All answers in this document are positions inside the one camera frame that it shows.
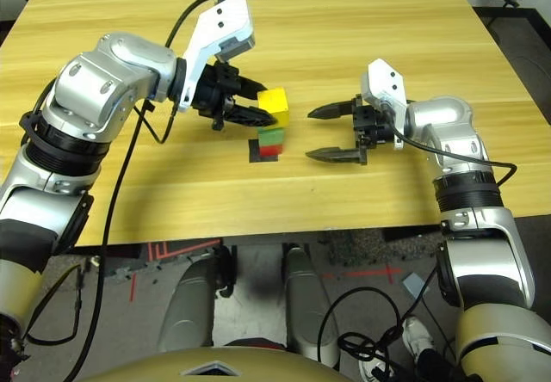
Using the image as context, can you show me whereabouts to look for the dark bystander trouser leg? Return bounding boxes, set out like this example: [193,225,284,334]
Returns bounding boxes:
[415,347,460,382]

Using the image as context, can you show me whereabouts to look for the silver robot leg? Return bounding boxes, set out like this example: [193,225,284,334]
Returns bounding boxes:
[282,246,341,368]
[155,255,216,355]

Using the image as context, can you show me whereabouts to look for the black floor cable loop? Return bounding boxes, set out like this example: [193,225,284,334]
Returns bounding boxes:
[318,261,444,377]

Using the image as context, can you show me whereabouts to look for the gold robot torso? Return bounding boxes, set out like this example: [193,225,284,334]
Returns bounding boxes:
[84,345,354,382]

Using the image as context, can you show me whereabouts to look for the black square marker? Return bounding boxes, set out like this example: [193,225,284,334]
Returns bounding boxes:
[248,139,280,163]

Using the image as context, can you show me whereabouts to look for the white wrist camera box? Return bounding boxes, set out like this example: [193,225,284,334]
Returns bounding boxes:
[178,0,256,112]
[359,58,408,151]

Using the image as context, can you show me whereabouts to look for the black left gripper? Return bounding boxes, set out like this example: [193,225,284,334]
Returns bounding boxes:
[191,62,277,132]

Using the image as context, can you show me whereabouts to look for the small grey box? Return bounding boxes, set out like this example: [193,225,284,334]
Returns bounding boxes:
[401,273,427,299]

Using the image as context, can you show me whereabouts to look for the silver left robot leg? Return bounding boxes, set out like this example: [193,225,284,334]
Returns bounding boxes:
[155,255,216,355]

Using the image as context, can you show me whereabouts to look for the white bystander shoe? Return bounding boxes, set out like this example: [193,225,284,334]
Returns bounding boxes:
[403,316,434,357]
[359,358,395,382]

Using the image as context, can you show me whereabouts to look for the silver right robot leg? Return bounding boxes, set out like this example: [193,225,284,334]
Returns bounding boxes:
[282,246,341,368]

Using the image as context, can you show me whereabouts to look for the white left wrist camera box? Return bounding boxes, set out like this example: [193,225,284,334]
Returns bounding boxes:
[178,0,256,112]

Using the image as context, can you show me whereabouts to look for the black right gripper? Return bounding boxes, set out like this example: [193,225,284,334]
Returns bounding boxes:
[304,93,397,166]

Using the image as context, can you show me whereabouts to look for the black right camera cable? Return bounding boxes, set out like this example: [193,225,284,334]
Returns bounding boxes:
[378,100,518,185]

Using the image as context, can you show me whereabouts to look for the thin black left wrist cable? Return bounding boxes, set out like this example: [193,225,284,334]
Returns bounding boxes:
[132,100,178,145]

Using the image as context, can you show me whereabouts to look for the green wooden block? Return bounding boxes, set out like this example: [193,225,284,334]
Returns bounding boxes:
[257,126,285,147]

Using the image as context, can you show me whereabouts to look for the black foam mat red lines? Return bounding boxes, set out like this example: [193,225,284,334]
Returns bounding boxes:
[102,238,225,280]

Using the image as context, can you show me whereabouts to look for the yellow wooden block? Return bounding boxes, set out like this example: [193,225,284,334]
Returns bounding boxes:
[257,87,289,128]

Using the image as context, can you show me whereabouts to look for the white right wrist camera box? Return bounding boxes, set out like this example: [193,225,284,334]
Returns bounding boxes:
[359,58,408,151]

